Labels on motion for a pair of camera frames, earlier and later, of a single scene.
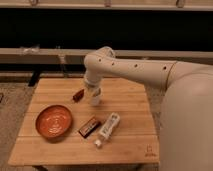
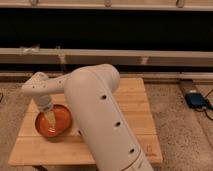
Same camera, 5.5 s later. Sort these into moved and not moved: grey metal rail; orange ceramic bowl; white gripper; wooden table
Moved: white gripper
Not moved: wooden table; orange ceramic bowl; grey metal rail
